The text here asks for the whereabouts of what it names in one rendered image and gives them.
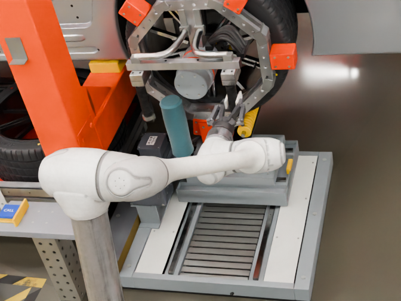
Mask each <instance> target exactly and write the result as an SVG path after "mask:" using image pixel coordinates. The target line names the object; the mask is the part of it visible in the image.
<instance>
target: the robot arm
mask: <svg viewBox="0 0 401 301"><path fill-rule="evenodd" d="M235 103H236V106H235V108H234V109H233V111H232V113H230V115H229V116H227V117H225V116H224V113H225V109H227V108H228V105H229V101H228V98H227V95H226V98H225V99H223V100H222V101H221V102H220V105H219V104H216V105H215V106H214V108H213V111H212V113H211V115H210V117H209V118H208V119H207V120H206V122H207V125H208V126H209V127H210V126H212V128H211V129H210V130H209V131H208V134H207V136H206V139H205V141H204V143H203V144H202V146H201V147H200V149H199V152H198V154H197V156H188V157H182V158H172V159H163V158H158V157H155V156H137V155H133V154H128V153H122V152H114V151H109V150H102V149H96V148H65V149H60V150H57V151H55V152H54V153H52V154H50V155H48V156H46V157H45V158H44V159H43V160H42V162H41V164H40V167H39V173H38V178H39V182H40V185H41V188H42V189H43V190H44V191H45V192H46V193H47V194H48V195H49V196H53V197H54V199H55V200H56V201H57V202H58V204H59V206H60V207H61V208H62V209H63V211H64V213H65V214H66V215H67V216H68V217H70V219H71V222H72V227H73V233H74V236H75V241H76V246H77V249H78V254H79V260H80V263H81V268H82V273H83V277H84V282H85V287H86V291H87V296H88V301H124V294H123V291H122V284H121V279H120V275H119V269H118V263H117V260H116V253H115V248H114V243H113V238H112V232H111V228H110V222H109V216H108V212H107V209H108V208H109V205H110V202H122V201H125V202H132V201H139V200H142V199H146V198H149V197H151V196H154V195H156V194H157V193H158V192H160V191H162V190H163V189H164V188H165V187H166V186H167V185H169V184H170V183H171V182H173V181H176V180H180V179H186V178H189V177H196V176H197V178H198V180H199V181H200V182H202V183H204V184H206V185H214V184H216V183H217V182H219V181H220V180H221V179H222V178H223V177H225V176H227V175H229V174H232V173H244V174H260V173H265V172H267V171H273V170H276V169H278V168H280V167H281V166H283V164H284V163H285V161H286V152H285V146H284V144H283V143H282V142H281V141H280V140H277V139H274V138H269V137H254V138H248V139H242V140H238V141H233V133H234V130H235V128H236V127H237V126H238V125H241V127H243V126H245V125H244V117H245V112H246V108H245V104H243V100H242V92H241V91H239V94H238V95H237V99H236V102H235ZM219 111H220V114H219V118H218V119H217V120H216V121H215V119H216V117H217V115H218V113H219ZM239 113H240V114H239ZM238 114H239V119H238V121H237V122H235V119H236V117H237V116H238Z"/></svg>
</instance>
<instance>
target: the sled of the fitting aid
mask: <svg viewBox="0 0 401 301"><path fill-rule="evenodd" d="M198 142H199V140H197V141H195V142H194V143H193V147H194V151H193V153H192V154H191V155H190V156H193V155H194V152H195V150H196V147H197V145H198ZM285 152H286V161H285V163H284V164H283V166H281V167H280V168H279V171H278V174H277V179H276V183H275V185H274V186H264V185H225V184H214V185H206V184H204V183H187V180H186V179H180V180H179V182H178V185H177V188H176V193H177V196H178V200H179V202H204V203H220V204H251V205H281V206H288V202H289V197H290V193H291V188H292V183H293V180H294V174H295V169H296V166H297V161H298V156H299V147H298V140H286V141H285Z"/></svg>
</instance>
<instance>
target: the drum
mask: <svg viewBox="0 0 401 301"><path fill-rule="evenodd" d="M199 49H200V50H201V51H206V50H205V47H204V48H201V47H199ZM212 51H217V49H216V48H215V47H214V49H213V50H212ZM189 58H199V57H196V56H195V55H194V54H193V53H192V49H191V46H190V47H189V48H188V49H187V50H186V52H185V53H184V56H183V58H182V59H189ZM217 70H218V69H193V70H177V71H176V77H175V80H174V85H175V88H176V90H177V91H178V92H179V93H180V94H181V95H182V96H183V97H185V98H188V99H200V98H202V97H203V96H205V94H206V93H207V91H208V90H209V89H210V87H211V85H212V83H213V80H214V78H215V75H216V73H217Z"/></svg>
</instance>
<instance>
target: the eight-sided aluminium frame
mask: <svg viewBox="0 0 401 301"><path fill-rule="evenodd" d="M224 1H225V0H156V2H155V3H154V4H153V6H152V7H151V9H150V10H149V12H148V14H147V16H146V17H145V18H144V20H143V21H142V22H141V23H140V25H139V26H138V27H135V29H134V30H133V32H132V34H131V35H130V37H129V38H128V44H129V48H130V50H131V55H132V54H135V53H147V50H146V46H145V43H144V39H143V37H144V36H145V34H146V33H147V32H148V31H149V29H150V28H151V27H152V26H153V25H154V23H155V22H156V21H157V19H158V18H159V17H160V16H161V14H162V13H163V12H164V11H178V10H193V9H200V10H209V9H214V10H216V11H218V12H219V13H220V14H221V15H223V16H224V17H225V18H227V19H228V20H230V21H231V22H232V23H233V24H235V25H236V26H237V27H239V28H240V29H242V30H243V31H244V32H246V33H247V34H248V35H249V36H251V37H252V38H254V39H255V40H256V42H257V50H258V57H259V61H260V69H261V76H262V78H261V79H260V80H259V81H258V82H257V83H256V84H255V85H254V86H253V87H252V88H251V89H250V90H249V91H248V92H247V93H246V94H245V95H244V96H243V97H242V100H243V104H245V108H246V112H245V113H247V112H248V111H249V110H250V109H251V108H252V107H253V106H254V105H255V104H256V103H257V102H258V101H259V100H261V99H262V98H263V97H264V96H265V95H266V94H267V93H268V92H270V90H271V89H272V88H273V87H274V83H275V80H276V71H275V70H272V69H271V64H270V56H269V54H270V50H271V47H272V44H271V39H270V31H269V27H267V26H266V25H265V24H264V23H263V22H261V21H259V20H258V19H257V18H255V17H254V16H253V15H252V14H250V13H249V12H247V10H245V9H244V8H243V10H242V11H241V13H240V14H236V13H235V12H233V11H232V10H230V9H228V8H226V7H224V6H223V5H224ZM145 87H146V91H147V93H149V94H150V95H151V96H153V97H154V98H156V99H157V100H159V101H161V100H162V99H163V98H164V97H166V96H169V95H177V96H180V97H181V98H182V103H183V106H184V110H185V113H186V118H187V119H190V120H193V119H208V118H209V117H210V115H211V113H212V111H213V108H214V106H215V105H216V104H219V105H220V103H190V102H189V101H188V100H186V99H185V98H184V97H182V96H181V95H179V94H178V93H176V92H175V91H174V90H172V89H171V88H169V87H168V86H166V85H165V84H164V83H162V82H161V81H160V80H158V79H156V78H155V77H154V76H153V73H152V70H151V74H150V76H149V78H148V80H147V82H146V84H145ZM229 115H230V107H229V105H228V108H227V109H225V113H224V116H225V117H227V116H229Z"/></svg>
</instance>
